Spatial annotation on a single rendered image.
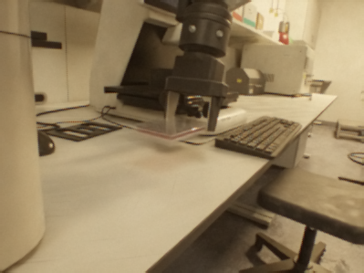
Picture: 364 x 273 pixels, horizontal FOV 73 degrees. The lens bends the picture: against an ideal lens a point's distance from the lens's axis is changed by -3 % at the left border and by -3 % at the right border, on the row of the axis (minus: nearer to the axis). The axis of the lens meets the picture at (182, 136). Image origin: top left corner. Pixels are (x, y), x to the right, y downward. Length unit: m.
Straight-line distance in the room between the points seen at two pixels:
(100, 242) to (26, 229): 0.07
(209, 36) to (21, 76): 0.31
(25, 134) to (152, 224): 0.16
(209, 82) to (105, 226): 0.27
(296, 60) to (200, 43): 1.92
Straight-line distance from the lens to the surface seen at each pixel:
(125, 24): 0.82
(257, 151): 0.55
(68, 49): 1.17
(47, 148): 0.52
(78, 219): 0.32
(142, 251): 0.26
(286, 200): 1.02
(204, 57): 0.45
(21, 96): 0.22
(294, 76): 2.33
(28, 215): 0.25
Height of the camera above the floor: 0.92
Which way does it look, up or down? 15 degrees down
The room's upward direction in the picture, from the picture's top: 4 degrees clockwise
